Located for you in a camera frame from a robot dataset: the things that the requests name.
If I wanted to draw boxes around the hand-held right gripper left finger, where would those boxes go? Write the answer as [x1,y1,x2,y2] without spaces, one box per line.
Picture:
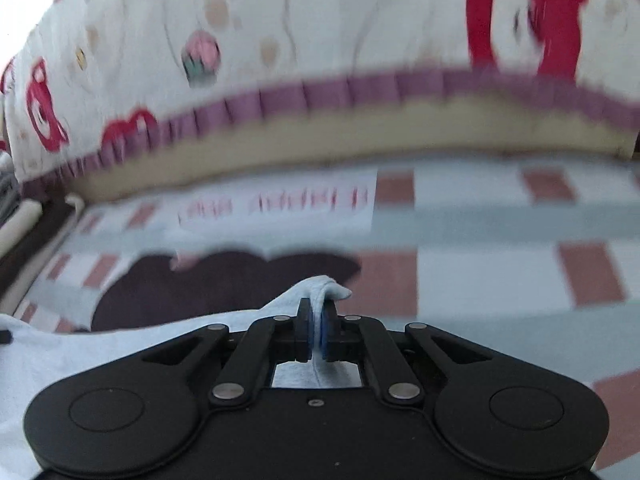
[141,298,316,407]

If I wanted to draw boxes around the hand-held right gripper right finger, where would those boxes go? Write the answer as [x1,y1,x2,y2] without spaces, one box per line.
[320,298,493,406]

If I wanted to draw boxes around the light grey shirt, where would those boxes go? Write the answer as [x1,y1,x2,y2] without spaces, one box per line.
[0,275,361,480]

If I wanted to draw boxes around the stack of folded clothes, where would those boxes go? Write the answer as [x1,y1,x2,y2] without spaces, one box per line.
[0,152,83,311]

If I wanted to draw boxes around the checkered blanket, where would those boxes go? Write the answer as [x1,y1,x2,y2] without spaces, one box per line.
[0,157,640,471]

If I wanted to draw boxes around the bear print quilt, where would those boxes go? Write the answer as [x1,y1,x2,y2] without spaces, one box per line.
[0,0,640,186]

